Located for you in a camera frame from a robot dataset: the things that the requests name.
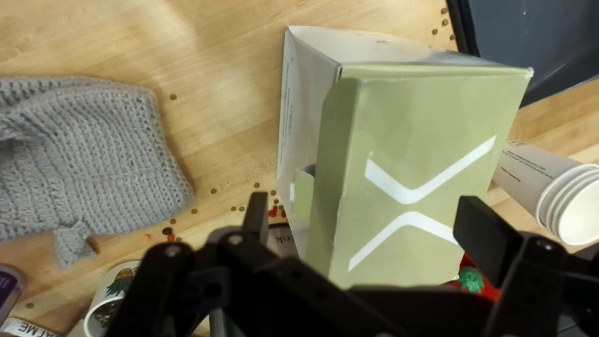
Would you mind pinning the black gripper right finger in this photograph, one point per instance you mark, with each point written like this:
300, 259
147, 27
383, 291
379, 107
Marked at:
489, 244

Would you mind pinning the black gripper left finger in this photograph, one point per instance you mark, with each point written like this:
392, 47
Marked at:
257, 218

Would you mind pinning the green and white cardboard box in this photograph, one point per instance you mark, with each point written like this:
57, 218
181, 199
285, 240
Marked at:
413, 137

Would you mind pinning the red plate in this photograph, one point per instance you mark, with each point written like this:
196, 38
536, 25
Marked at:
488, 291

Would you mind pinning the white paper cup stack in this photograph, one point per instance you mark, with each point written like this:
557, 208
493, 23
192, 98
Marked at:
555, 193

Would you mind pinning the grey knitted cloth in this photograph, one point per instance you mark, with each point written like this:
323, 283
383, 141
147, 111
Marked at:
81, 156

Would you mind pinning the grey plastic dustpan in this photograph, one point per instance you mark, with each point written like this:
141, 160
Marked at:
531, 38

